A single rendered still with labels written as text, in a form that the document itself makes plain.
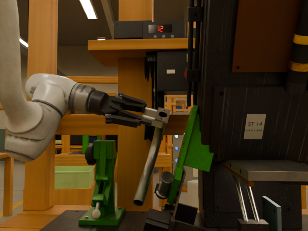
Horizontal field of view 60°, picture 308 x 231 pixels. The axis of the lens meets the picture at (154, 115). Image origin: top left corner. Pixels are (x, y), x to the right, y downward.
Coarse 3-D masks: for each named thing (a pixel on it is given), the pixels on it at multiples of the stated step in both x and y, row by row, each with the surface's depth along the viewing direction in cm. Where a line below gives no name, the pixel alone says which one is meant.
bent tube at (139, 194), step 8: (160, 112) 82; (168, 112) 82; (160, 120) 79; (160, 128) 83; (160, 136) 86; (152, 144) 87; (152, 152) 86; (152, 160) 84; (144, 168) 82; (152, 168) 82; (144, 176) 79; (144, 184) 77; (136, 192) 75; (144, 192) 75; (136, 200) 75; (144, 200) 74
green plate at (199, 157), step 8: (192, 112) 69; (192, 120) 69; (192, 128) 69; (184, 136) 76; (192, 136) 70; (200, 136) 70; (184, 144) 69; (192, 144) 70; (200, 144) 70; (184, 152) 69; (192, 152) 70; (200, 152) 70; (208, 152) 70; (184, 160) 69; (192, 160) 70; (200, 160) 70; (208, 160) 70; (200, 168) 70; (208, 168) 69
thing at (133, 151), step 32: (32, 0) 113; (128, 0) 111; (32, 32) 112; (32, 64) 112; (128, 64) 109; (128, 128) 108; (32, 160) 109; (128, 160) 107; (32, 192) 109; (128, 192) 106
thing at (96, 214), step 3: (96, 204) 85; (99, 204) 86; (96, 207) 85; (93, 210) 83; (96, 210) 83; (93, 213) 83; (96, 213) 83; (99, 213) 83; (93, 216) 82; (96, 216) 82; (99, 216) 84
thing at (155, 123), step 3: (144, 117) 81; (147, 117) 81; (150, 117) 81; (153, 120) 81; (153, 123) 82; (156, 123) 81; (159, 123) 81; (162, 123) 81; (156, 126) 82; (159, 126) 82; (162, 126) 81
